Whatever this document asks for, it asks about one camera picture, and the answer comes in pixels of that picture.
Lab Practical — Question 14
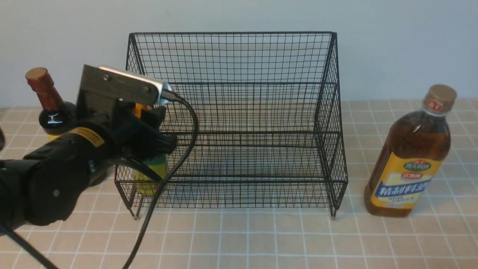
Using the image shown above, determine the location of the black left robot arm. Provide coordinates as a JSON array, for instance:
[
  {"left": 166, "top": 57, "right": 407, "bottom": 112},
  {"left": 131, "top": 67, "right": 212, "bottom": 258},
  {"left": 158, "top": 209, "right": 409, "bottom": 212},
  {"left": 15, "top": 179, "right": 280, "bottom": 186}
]
[{"left": 1, "top": 102, "right": 177, "bottom": 235}]

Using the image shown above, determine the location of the amber cooking wine bottle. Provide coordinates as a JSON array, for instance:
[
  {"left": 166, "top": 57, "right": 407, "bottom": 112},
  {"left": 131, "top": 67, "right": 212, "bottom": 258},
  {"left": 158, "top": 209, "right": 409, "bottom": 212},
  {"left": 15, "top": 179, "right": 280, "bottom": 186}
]
[{"left": 364, "top": 84, "right": 457, "bottom": 217}]

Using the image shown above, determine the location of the dark bottle red cap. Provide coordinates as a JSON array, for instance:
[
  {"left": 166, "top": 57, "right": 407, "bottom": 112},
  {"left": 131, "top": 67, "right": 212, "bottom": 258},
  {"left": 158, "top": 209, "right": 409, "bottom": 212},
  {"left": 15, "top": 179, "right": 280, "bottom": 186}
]
[{"left": 25, "top": 67, "right": 77, "bottom": 140}]

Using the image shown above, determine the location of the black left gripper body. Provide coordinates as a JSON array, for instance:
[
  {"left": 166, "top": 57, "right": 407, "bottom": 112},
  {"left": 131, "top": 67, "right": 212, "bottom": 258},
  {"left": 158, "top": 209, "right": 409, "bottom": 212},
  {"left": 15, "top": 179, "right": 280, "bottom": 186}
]
[{"left": 109, "top": 101, "right": 178, "bottom": 161}]

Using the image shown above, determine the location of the black wire mesh shelf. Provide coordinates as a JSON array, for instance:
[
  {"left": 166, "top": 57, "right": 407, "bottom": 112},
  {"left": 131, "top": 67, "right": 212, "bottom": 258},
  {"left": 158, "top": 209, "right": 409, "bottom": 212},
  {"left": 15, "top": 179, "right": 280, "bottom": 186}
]
[{"left": 126, "top": 32, "right": 348, "bottom": 218}]

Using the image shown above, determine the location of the small yellow-capped seasoning bottle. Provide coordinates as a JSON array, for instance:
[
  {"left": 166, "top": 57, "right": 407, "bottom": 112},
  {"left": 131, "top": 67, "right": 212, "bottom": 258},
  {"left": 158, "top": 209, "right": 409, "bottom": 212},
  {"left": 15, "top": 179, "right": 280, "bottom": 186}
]
[{"left": 133, "top": 104, "right": 168, "bottom": 197}]

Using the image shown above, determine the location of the black camera cable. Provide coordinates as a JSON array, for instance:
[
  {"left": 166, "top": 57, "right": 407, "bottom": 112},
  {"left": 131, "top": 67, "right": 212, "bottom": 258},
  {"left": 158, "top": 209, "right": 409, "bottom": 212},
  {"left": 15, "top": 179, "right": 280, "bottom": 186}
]
[{"left": 90, "top": 93, "right": 199, "bottom": 269}]

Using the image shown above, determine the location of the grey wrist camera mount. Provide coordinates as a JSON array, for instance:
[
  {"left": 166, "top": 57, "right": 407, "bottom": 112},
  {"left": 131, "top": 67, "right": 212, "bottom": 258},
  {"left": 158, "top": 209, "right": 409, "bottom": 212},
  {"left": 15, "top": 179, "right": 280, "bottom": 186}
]
[{"left": 76, "top": 65, "right": 177, "bottom": 118}]

